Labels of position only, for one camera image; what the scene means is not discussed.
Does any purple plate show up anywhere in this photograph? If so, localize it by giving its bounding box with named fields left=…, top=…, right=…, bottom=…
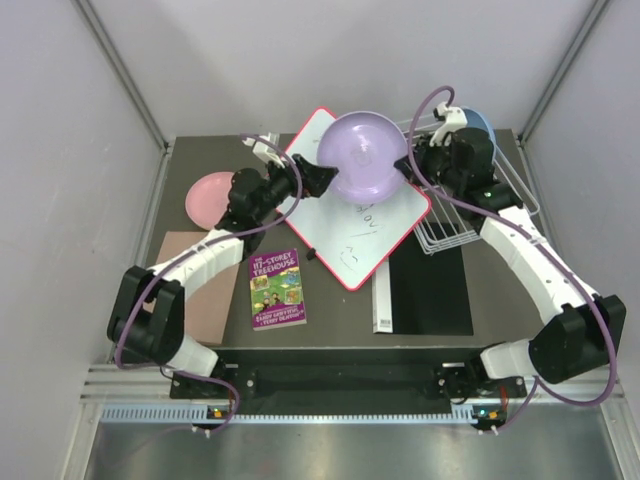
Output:
left=316, top=111, right=407, bottom=205

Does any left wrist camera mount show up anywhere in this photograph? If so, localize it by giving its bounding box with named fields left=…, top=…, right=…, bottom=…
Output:
left=242, top=132, right=284, bottom=167

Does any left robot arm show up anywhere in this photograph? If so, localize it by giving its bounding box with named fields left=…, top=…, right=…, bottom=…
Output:
left=107, top=154, right=339, bottom=397

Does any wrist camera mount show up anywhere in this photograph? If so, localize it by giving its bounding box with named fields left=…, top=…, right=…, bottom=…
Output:
left=429, top=102, right=468, bottom=147
left=242, top=132, right=284, bottom=167

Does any aluminium front rail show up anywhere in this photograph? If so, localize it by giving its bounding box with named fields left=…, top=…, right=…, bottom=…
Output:
left=81, top=365, right=623, bottom=429

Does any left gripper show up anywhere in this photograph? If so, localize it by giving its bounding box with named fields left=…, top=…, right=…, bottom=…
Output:
left=253, top=153, right=337, bottom=222

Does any blue plate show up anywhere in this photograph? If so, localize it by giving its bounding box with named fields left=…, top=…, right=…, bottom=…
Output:
left=461, top=106, right=497, bottom=151

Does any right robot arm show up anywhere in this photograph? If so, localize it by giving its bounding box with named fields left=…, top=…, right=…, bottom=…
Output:
left=394, top=128, right=626, bottom=396

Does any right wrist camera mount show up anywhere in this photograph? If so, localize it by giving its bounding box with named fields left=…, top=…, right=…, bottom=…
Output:
left=429, top=102, right=468, bottom=147

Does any red-framed whiteboard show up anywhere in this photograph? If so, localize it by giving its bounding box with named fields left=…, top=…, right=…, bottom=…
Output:
left=280, top=107, right=431, bottom=291

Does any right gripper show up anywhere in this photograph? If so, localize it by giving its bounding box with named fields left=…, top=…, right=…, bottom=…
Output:
left=395, top=134, right=464, bottom=195

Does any white wire dish rack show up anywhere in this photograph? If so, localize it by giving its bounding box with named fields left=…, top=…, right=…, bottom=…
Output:
left=414, top=131, right=540, bottom=255

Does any black flat box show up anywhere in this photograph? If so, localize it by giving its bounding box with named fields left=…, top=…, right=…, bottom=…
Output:
left=372, top=233, right=474, bottom=336

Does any brown cardboard sheet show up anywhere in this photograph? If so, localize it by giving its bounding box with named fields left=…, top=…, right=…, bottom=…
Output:
left=153, top=231, right=239, bottom=346

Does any purple treehouse book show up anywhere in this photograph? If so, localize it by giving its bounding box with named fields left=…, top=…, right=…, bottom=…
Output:
left=248, top=248, right=307, bottom=331

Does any pink plate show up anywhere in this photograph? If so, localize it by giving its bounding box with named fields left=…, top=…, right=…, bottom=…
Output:
left=185, top=172, right=233, bottom=230

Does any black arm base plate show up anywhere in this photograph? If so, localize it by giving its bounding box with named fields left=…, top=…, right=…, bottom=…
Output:
left=169, top=349, right=531, bottom=401

